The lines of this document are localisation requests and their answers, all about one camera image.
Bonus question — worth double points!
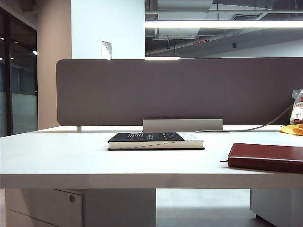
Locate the red leather book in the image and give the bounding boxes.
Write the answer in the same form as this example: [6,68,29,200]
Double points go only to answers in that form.
[220,142,303,174]

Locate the black hardcover book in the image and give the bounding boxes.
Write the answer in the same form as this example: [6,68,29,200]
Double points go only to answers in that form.
[107,132,205,151]

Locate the grey fabric desk divider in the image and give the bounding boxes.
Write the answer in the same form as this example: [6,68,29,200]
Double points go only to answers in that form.
[56,57,303,127]

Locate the short ceiling light strip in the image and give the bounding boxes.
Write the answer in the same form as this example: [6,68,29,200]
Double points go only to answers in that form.
[144,56,180,61]

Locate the long ceiling light strip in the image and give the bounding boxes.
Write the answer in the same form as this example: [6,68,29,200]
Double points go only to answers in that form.
[144,20,303,29]

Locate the dark framed glass partition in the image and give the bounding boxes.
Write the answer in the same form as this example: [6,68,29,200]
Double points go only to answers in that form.
[0,7,39,137]

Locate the ceiling air vent grille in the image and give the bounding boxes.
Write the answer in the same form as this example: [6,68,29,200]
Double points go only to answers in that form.
[231,13,263,21]

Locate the white drawer cabinet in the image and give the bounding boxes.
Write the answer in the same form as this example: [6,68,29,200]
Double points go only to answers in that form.
[5,188,157,227]

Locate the yellow cloth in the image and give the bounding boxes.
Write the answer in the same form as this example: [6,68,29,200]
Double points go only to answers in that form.
[279,123,303,136]

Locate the clear plastic snack bag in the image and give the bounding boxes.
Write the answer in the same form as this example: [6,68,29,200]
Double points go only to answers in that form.
[289,88,303,126]

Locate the white storage cabinet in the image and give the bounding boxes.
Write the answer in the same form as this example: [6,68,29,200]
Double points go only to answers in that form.
[250,188,303,227]

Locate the silver wall plate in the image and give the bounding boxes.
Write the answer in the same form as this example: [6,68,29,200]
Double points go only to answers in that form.
[101,41,112,60]

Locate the grey power cable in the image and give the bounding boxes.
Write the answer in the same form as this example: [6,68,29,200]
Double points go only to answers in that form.
[193,105,294,133]

